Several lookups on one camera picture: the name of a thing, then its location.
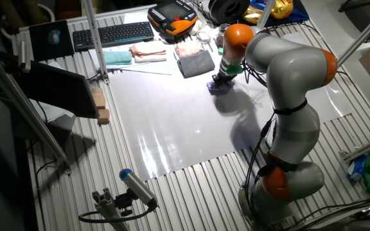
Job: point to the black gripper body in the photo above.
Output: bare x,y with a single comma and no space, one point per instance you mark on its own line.
222,80

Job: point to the purple fluffy cloth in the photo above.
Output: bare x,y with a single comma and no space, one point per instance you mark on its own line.
218,90

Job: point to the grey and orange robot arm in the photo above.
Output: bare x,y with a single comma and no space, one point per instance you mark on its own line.
294,73

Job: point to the pink fluffy cloth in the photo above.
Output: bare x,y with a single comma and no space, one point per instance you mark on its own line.
188,48

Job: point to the blue cloth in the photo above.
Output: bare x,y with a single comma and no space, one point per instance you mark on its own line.
300,14

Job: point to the teal cloth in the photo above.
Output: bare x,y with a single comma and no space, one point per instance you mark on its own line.
117,57

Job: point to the small green object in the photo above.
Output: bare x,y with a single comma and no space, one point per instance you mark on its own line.
220,50

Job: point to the dark grey towel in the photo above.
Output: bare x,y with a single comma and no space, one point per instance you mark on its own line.
196,64

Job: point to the clear glass with brown powder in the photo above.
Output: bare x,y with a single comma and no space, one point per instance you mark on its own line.
219,35

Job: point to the clear glass with water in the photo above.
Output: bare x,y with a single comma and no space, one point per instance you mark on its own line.
203,37

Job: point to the white egg-shaped object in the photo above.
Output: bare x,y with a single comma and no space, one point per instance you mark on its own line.
195,28

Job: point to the black round device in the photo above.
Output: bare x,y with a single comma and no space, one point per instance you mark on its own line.
228,9

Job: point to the gold shiny figure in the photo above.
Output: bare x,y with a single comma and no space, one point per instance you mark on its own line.
252,16

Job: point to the grey glossy table sheet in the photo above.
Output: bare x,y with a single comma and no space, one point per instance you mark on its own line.
159,128

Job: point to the cream folded towel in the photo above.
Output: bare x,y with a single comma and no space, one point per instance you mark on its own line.
148,51

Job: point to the black and orange teach pendant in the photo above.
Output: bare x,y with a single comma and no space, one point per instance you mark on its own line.
172,16

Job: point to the golden piggy bank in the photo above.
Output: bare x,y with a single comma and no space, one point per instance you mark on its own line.
282,9

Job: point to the black keyboard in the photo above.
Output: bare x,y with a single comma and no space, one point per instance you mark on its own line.
114,35

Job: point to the wooden block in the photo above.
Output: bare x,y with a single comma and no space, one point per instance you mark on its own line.
104,117
97,92
100,102

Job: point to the aluminium slanted bar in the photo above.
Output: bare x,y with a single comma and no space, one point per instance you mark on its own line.
361,35
27,112
368,147

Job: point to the blue and white packet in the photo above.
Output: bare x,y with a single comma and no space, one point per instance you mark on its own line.
357,167

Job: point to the black monitor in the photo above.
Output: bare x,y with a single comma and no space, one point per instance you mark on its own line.
59,90

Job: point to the black mouse pad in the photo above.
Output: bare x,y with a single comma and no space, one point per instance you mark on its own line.
51,51

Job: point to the short aluminium profile stand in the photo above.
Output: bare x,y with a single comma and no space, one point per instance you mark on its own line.
109,211

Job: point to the dark computer mouse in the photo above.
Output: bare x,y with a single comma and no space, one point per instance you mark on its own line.
54,37

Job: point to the green gripper mount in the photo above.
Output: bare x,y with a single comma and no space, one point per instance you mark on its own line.
234,70

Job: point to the aluminium frame post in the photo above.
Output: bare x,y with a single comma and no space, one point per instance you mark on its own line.
95,41
265,13

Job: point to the silver camera with blue end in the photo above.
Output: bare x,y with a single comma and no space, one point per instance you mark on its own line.
138,187

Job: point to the black camera clamp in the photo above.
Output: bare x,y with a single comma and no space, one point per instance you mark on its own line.
124,202

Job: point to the silver cylinder camera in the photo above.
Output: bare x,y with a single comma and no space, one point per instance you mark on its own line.
24,56

